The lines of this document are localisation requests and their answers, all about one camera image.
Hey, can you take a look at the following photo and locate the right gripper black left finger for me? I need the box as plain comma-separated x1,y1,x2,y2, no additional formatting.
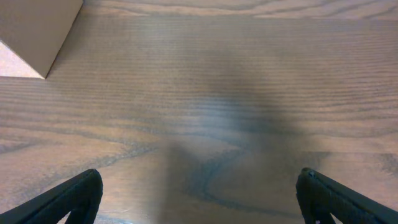
1,169,103,224

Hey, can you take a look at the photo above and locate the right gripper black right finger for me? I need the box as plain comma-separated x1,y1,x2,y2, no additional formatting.
295,167,397,224

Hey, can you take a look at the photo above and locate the brown cardboard box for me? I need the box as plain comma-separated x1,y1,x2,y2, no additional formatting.
1,0,83,79

